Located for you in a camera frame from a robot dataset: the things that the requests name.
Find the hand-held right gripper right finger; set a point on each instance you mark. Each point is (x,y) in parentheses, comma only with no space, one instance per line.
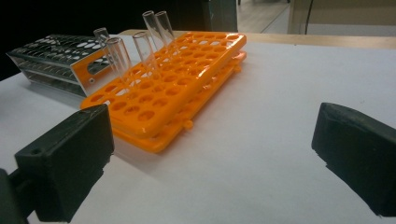
(358,149)

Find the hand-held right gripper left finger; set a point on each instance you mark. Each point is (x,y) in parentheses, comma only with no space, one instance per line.
(68,155)

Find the clear tube rack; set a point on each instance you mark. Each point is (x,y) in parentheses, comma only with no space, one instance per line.
(46,53)

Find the clear glass test tube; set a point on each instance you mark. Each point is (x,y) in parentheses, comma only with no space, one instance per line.
(118,59)
(165,26)
(151,28)
(101,34)
(144,53)

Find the orange plastic test tube rack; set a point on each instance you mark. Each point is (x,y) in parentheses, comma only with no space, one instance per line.
(186,71)

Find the white board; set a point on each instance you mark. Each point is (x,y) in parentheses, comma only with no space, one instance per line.
(264,124)

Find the light wooden furniture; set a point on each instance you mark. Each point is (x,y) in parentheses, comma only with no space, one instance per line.
(348,12)

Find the dark cabinet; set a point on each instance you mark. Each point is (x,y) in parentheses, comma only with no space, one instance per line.
(221,15)

